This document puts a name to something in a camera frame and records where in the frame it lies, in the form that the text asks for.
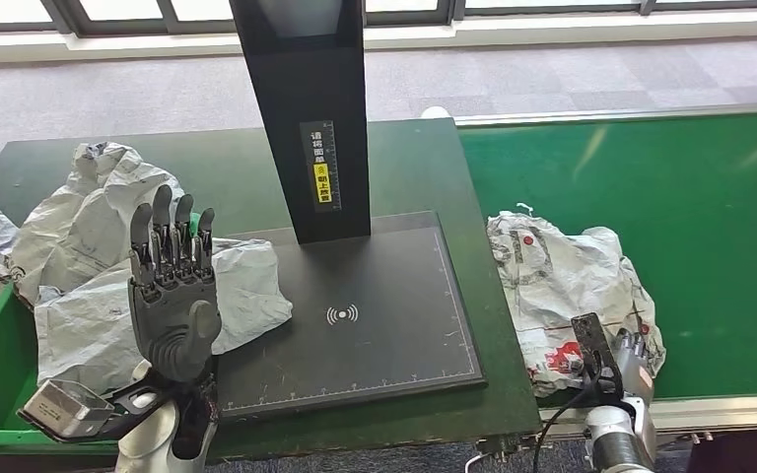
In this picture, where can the dark green table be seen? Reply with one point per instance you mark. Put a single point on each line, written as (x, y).
(235, 170)

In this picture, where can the grey printed parcel bag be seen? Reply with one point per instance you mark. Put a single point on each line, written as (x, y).
(84, 222)

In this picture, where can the black inbound scanner machine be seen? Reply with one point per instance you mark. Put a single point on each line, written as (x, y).
(307, 78)

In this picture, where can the white parcel bag red print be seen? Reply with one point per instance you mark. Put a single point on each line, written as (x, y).
(568, 281)

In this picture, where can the small white round object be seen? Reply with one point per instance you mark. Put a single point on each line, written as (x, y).
(435, 113)

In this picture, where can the dark window frame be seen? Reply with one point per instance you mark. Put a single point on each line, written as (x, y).
(156, 13)

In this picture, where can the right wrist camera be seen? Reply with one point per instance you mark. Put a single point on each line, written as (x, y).
(594, 346)

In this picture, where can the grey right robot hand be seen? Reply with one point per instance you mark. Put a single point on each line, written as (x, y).
(638, 372)

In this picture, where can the dark boxy object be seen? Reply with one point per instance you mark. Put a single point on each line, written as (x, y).
(744, 454)

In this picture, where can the green conveyor belt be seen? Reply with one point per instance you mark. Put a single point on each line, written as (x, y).
(679, 196)

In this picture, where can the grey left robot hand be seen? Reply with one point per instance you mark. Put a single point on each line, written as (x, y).
(169, 320)

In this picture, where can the white window sill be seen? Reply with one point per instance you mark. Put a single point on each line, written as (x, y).
(548, 29)

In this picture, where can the black yellow machine label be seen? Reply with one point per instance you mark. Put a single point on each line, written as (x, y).
(321, 168)

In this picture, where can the plain pale grey parcel bag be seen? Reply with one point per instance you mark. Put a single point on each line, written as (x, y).
(91, 326)

